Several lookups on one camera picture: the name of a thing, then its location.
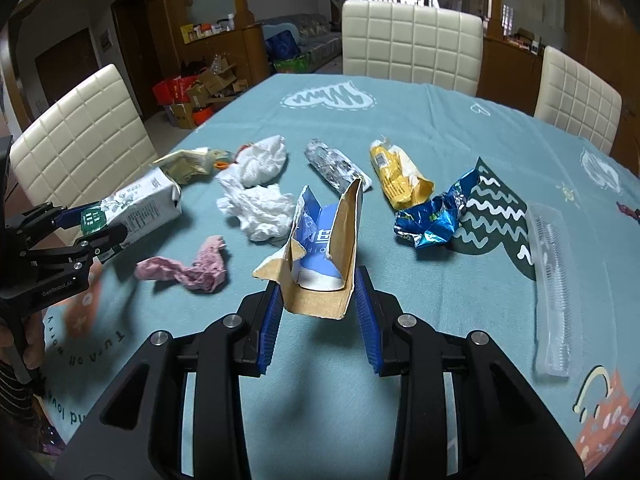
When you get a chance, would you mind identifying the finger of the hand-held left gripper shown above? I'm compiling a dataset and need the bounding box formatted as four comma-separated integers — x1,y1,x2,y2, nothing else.
19,201,109,242
21,224,129,282

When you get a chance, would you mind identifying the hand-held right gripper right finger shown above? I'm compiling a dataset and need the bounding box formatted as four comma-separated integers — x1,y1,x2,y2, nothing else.
353,265,587,480

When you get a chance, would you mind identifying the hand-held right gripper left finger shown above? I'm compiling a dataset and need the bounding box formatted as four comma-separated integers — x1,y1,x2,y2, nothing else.
54,280,285,480

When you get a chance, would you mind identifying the white milk carton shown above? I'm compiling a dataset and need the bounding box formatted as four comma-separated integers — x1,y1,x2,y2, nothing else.
80,167,183,256

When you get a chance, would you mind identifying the torn blue cardboard box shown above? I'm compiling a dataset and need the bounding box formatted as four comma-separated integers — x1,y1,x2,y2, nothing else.
252,177,365,322

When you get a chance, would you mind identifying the blue foil wrapper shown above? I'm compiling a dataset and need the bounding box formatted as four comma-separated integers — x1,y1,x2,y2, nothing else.
394,170,483,251

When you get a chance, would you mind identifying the person's left forearm striped sleeve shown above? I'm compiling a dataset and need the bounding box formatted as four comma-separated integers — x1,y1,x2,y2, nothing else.
0,360,37,418

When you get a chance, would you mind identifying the person's left hand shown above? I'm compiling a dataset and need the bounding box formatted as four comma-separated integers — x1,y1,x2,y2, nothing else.
0,316,47,377

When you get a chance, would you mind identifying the cream quilted chair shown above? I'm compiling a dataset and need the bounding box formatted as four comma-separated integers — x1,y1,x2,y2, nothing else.
341,0,485,98
9,64,160,206
532,45,623,157

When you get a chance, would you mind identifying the crumpled pink tissue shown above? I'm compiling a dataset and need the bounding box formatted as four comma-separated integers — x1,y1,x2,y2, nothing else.
135,235,228,293

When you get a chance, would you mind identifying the crumpled white tissue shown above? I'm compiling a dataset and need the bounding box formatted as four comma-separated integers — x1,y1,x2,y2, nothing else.
216,180,297,243
215,134,290,188

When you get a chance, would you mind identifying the beige green flattened carton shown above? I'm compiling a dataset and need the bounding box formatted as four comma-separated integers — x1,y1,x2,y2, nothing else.
152,146,236,186

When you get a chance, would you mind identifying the brown wooden door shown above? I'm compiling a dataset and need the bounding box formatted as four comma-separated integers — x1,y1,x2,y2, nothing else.
35,27,101,111

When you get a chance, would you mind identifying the small cardboard box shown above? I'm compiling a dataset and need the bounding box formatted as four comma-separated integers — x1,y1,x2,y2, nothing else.
169,102,197,130

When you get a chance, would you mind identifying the yellow snack wrapper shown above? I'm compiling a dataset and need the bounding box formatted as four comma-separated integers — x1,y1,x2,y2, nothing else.
369,136,435,211

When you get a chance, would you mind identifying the red bag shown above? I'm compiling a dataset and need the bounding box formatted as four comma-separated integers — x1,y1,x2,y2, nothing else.
152,76,188,106

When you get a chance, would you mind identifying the silver foil wrapper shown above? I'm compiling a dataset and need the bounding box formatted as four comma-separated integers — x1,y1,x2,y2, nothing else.
304,138,375,192

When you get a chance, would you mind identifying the clear plastic tray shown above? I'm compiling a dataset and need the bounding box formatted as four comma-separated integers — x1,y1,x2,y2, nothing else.
525,201,583,378

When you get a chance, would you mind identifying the open cardboard box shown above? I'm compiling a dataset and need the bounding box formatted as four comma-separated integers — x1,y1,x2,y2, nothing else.
197,62,238,97

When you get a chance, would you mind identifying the row of bottles and boxes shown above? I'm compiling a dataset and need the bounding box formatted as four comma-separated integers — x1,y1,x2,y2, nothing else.
180,14,236,43

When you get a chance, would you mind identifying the wooden partition cabinet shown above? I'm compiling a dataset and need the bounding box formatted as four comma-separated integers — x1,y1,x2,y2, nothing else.
182,25,272,96

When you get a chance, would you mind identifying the green printed bag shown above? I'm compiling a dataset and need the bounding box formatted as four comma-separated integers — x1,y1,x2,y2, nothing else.
272,56,311,75

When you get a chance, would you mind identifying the blue bag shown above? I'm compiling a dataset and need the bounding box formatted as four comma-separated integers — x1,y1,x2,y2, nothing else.
265,30,302,61

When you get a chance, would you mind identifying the grey sofa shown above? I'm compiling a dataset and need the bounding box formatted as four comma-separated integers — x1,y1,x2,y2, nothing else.
260,12,346,71

